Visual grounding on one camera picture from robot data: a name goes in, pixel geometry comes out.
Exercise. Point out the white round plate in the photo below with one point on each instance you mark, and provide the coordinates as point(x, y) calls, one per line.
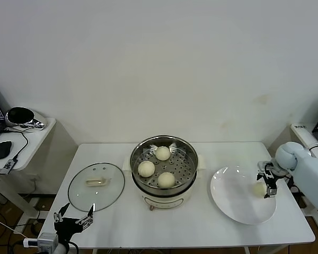
point(236, 201)

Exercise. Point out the white side table with mouse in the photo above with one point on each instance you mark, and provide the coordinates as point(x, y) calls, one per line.
point(39, 137)

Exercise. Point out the white steamed baozi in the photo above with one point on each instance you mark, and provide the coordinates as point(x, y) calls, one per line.
point(163, 153)
point(166, 180)
point(259, 190)
point(146, 169)

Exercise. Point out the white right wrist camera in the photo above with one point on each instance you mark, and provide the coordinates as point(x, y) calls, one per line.
point(265, 166)

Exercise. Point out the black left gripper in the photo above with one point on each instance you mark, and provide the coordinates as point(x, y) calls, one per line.
point(67, 226)

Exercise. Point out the white label black text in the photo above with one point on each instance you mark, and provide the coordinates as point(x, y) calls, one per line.
point(300, 127)

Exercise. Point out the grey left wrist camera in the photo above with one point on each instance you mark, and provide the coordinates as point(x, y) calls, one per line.
point(46, 241)

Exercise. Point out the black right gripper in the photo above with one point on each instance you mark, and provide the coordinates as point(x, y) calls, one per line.
point(269, 182)

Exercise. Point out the white side table with label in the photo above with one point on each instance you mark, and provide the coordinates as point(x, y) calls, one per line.
point(283, 137)

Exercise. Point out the cream electric cooker pot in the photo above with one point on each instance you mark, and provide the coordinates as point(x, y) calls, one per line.
point(161, 201)

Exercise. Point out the round glass pot lid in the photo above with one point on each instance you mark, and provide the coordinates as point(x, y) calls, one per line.
point(106, 190)

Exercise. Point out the black computer mouse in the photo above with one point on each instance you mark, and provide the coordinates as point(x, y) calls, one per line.
point(2, 150)

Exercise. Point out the stainless steel steamer basket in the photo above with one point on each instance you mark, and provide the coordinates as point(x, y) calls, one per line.
point(180, 169)

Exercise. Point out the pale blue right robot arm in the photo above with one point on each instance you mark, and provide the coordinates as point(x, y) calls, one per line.
point(307, 174)

